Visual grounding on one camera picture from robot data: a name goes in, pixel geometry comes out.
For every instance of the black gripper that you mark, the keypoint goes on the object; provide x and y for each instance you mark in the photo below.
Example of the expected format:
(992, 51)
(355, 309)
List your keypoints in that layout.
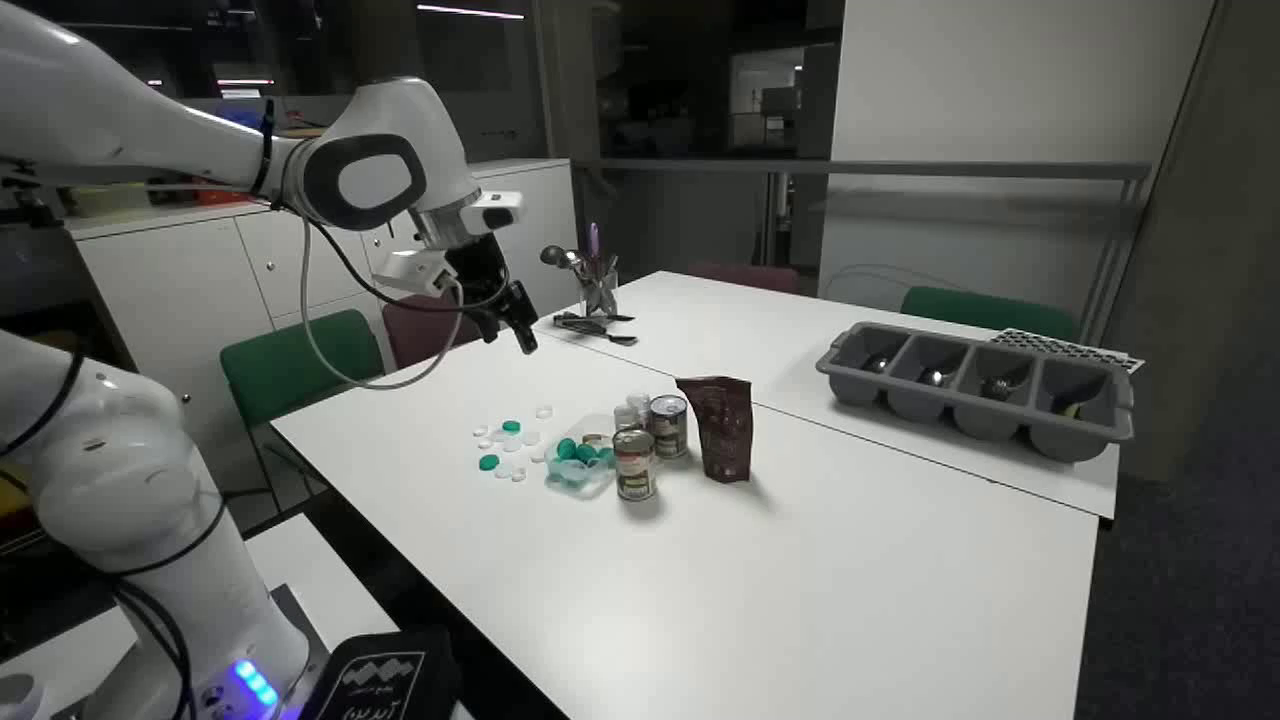
(483, 274)

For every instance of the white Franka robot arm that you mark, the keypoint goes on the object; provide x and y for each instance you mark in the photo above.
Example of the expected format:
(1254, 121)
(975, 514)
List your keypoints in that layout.
(105, 121)

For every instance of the green bottle cap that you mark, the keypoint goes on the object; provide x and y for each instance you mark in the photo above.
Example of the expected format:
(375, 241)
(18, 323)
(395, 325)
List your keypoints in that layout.
(491, 463)
(511, 427)
(567, 448)

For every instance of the dark red chair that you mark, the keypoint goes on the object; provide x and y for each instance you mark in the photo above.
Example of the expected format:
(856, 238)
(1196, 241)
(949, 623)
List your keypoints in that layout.
(420, 332)
(744, 276)

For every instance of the white cabinet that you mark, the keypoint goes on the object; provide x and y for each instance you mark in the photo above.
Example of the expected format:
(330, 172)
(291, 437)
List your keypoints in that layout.
(555, 224)

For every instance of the small glass jar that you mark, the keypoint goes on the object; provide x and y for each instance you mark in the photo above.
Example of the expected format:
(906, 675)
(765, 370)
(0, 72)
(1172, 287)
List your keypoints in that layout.
(628, 419)
(670, 430)

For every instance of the labelled tin can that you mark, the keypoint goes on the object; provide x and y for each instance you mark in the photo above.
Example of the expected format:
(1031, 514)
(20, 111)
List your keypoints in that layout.
(633, 466)

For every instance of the green chair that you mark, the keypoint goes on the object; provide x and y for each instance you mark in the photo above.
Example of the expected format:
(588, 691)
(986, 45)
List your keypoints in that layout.
(986, 309)
(300, 366)

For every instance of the brown foil pouch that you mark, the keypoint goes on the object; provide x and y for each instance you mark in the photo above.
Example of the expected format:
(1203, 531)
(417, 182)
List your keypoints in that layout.
(723, 427)

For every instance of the white robot mounting table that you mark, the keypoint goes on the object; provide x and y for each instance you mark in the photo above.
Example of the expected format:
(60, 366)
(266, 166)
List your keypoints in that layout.
(322, 572)

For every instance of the ceiling light strip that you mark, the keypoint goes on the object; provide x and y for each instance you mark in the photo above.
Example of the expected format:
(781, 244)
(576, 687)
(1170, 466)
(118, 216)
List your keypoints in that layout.
(468, 9)

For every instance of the orange cardboard box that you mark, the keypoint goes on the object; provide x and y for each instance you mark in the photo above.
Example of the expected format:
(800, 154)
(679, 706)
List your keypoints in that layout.
(220, 199)

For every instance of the black control box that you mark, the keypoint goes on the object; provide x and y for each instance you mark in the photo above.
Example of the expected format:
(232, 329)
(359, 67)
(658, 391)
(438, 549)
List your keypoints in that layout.
(381, 682)

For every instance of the metal railing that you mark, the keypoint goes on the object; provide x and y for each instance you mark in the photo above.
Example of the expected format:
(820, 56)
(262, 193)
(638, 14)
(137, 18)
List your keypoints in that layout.
(864, 168)

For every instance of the yellow green object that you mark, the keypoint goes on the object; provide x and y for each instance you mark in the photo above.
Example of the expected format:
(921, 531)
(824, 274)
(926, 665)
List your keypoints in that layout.
(105, 200)

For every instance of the grey cutlery tray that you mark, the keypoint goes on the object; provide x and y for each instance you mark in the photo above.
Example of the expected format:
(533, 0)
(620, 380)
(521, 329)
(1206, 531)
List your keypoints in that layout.
(975, 412)

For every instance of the perforated grey mat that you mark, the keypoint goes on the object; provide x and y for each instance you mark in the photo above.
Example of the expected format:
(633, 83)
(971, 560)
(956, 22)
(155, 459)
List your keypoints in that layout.
(1065, 344)

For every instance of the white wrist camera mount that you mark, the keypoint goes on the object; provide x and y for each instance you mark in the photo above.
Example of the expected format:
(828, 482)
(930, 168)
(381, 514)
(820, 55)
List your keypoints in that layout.
(404, 274)

